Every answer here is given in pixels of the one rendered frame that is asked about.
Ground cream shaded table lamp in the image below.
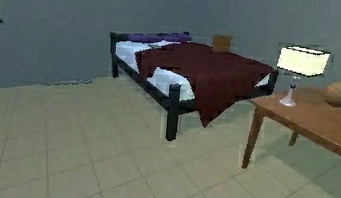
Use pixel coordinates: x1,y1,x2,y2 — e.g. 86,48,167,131
273,43,331,110

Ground brown wooden table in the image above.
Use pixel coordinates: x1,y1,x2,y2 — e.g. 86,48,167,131
241,81,341,177

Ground brown basketball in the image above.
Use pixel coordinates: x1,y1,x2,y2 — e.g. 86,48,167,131
322,80,341,108

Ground purple pillow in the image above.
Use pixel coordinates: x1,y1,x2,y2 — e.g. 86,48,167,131
125,28,193,46

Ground dark red blanket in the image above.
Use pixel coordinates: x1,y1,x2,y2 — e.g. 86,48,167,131
129,37,279,133

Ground brown cardboard box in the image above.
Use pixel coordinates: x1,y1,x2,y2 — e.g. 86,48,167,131
211,34,234,54

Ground black framed bed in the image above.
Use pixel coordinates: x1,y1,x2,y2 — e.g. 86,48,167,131
102,31,282,149

